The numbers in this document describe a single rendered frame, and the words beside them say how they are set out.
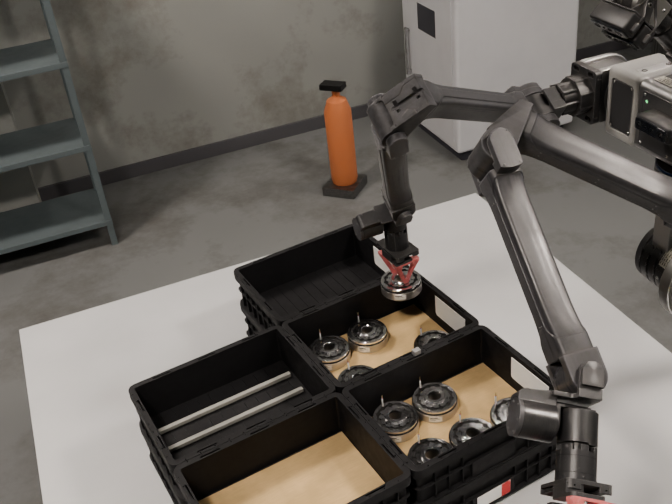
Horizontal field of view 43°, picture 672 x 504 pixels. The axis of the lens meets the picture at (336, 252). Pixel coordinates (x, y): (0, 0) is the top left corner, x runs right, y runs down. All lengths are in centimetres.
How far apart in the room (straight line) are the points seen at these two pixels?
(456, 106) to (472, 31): 288
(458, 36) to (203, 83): 151
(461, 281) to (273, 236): 183
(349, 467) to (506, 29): 316
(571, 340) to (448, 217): 168
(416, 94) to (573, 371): 61
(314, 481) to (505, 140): 87
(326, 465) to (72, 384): 88
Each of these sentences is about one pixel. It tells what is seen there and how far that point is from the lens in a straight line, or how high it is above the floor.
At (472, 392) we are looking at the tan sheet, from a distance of 202.
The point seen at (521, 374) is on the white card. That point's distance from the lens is 198.
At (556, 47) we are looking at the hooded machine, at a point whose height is 54.
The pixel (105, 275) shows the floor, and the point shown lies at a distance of 425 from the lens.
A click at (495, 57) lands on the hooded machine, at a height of 57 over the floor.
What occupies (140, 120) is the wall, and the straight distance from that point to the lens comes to 503.
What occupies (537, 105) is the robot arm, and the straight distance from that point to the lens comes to 185.
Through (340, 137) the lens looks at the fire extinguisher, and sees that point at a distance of 440.
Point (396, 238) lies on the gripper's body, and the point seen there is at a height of 112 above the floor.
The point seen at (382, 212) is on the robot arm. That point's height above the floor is 119.
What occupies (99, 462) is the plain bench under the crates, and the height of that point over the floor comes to 70.
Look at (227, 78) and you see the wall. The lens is 506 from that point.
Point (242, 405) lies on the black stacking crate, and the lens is 206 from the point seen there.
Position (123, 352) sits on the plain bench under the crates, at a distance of 253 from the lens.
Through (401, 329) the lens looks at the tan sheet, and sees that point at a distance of 221.
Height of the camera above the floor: 220
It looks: 33 degrees down
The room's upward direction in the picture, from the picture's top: 7 degrees counter-clockwise
